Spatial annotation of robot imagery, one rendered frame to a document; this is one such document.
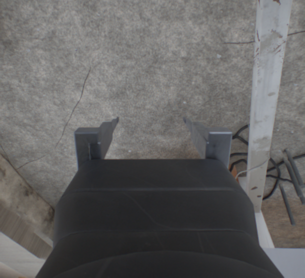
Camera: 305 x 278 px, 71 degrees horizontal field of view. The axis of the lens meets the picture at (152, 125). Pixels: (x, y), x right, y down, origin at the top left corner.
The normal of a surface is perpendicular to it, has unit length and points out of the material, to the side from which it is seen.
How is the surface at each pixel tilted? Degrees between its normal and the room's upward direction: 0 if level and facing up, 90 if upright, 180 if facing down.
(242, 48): 0
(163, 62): 0
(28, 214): 83
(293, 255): 90
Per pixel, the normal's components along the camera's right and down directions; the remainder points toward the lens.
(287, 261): -0.20, -0.76
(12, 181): 0.96, 0.04
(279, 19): -0.10, 0.65
